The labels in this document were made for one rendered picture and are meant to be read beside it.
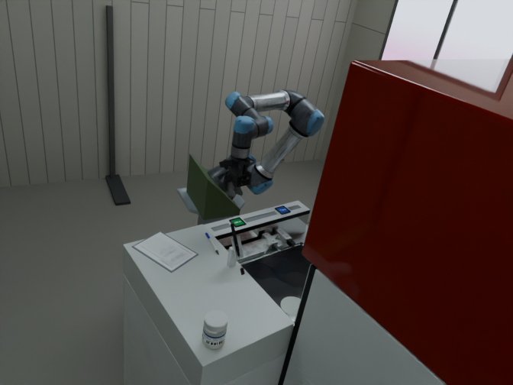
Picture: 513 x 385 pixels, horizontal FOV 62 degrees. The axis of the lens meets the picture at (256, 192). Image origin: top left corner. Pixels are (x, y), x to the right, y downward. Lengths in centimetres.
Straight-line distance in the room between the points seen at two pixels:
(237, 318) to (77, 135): 279
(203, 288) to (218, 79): 280
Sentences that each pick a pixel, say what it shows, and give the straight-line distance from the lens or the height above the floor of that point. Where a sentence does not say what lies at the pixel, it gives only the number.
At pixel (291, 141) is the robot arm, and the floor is 125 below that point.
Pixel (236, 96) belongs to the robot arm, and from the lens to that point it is 175.
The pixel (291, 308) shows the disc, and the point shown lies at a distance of 163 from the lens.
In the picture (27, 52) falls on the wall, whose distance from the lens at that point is 370.
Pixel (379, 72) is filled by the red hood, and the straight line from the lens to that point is 104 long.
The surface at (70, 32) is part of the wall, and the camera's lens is 368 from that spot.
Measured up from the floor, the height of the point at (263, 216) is 96.
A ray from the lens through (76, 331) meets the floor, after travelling 274.
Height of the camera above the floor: 201
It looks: 29 degrees down
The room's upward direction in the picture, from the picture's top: 10 degrees clockwise
